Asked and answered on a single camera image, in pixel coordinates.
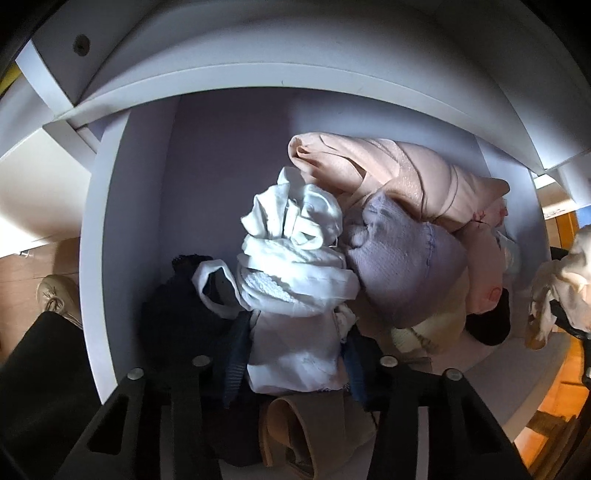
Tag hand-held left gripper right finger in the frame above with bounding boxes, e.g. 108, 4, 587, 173
368, 355, 532, 480

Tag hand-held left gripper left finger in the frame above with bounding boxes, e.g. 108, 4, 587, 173
59, 354, 220, 480

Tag cream cloth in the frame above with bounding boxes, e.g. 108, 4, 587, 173
524, 228, 591, 352

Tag cream ribbed knit sock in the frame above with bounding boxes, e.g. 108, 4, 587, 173
390, 286, 472, 358

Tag navy lace-edged sock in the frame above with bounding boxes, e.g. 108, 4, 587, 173
139, 254, 250, 370

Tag lavender sock bundle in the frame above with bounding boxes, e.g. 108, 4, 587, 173
344, 191, 472, 330

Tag white shelf cabinet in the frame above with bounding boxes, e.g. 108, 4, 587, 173
0, 0, 591, 444

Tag pink smiley print sock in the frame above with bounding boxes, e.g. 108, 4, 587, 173
462, 198, 511, 319

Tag beige stocking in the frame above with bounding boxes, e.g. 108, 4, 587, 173
259, 392, 379, 480

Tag black sock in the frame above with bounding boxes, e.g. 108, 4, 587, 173
464, 288, 511, 347

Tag white cotton garment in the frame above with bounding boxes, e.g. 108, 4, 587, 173
191, 261, 358, 395

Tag wicker chair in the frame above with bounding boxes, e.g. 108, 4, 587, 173
522, 408, 583, 480

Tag person's black trousers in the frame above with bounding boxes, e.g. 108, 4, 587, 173
0, 311, 107, 462

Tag pink rolled cloth bundle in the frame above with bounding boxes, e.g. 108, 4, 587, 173
288, 133, 511, 232

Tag beige shoe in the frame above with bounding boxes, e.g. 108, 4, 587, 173
37, 274, 84, 330

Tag white knotted cloth bundle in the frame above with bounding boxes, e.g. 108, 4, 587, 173
238, 167, 361, 319

